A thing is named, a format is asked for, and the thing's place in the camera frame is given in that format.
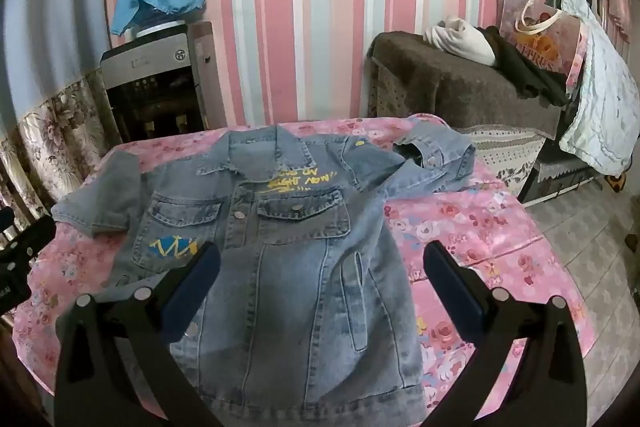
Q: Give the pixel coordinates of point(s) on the floral curtain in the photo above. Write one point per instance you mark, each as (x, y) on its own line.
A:
(45, 142)

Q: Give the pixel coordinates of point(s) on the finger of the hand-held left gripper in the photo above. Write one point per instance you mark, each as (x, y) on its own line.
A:
(30, 237)

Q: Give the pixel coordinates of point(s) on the brown sofa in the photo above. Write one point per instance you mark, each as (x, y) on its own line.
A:
(440, 82)

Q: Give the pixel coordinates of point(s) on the patterned lace sofa cover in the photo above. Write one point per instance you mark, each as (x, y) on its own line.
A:
(500, 152)

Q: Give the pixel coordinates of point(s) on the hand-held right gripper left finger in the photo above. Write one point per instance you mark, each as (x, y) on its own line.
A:
(192, 289)

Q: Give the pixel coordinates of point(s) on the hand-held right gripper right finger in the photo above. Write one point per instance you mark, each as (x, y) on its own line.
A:
(450, 289)

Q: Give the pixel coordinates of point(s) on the blue denim jacket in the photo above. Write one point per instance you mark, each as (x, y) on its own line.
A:
(280, 247)

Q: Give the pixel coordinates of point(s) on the black garment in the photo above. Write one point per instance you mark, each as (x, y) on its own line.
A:
(520, 67)

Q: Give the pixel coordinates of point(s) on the white cloth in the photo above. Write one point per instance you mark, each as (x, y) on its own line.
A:
(460, 39)

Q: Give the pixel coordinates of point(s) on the white quilt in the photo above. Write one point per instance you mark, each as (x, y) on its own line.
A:
(605, 107)

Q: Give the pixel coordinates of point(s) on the pink floral bed sheet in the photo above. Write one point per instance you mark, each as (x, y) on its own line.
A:
(475, 247)

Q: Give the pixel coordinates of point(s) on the pink shopping bag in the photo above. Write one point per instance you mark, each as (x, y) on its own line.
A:
(542, 42)

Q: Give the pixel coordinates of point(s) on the water bottle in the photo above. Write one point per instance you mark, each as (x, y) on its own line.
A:
(159, 23)

